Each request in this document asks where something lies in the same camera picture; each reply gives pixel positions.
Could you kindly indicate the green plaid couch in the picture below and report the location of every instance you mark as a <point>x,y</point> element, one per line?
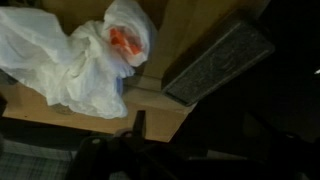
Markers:
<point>26,163</point>

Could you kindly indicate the large cardboard box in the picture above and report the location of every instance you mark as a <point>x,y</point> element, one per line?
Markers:
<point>156,123</point>

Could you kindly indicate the dark grey block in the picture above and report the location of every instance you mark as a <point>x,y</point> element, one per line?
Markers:
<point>216,63</point>

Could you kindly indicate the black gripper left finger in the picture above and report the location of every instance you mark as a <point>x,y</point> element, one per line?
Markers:
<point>110,156</point>

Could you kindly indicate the white cloth red spot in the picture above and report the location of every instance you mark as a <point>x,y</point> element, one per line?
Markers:
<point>83,66</point>

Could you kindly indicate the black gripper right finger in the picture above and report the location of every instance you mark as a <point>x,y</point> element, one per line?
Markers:
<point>290,156</point>

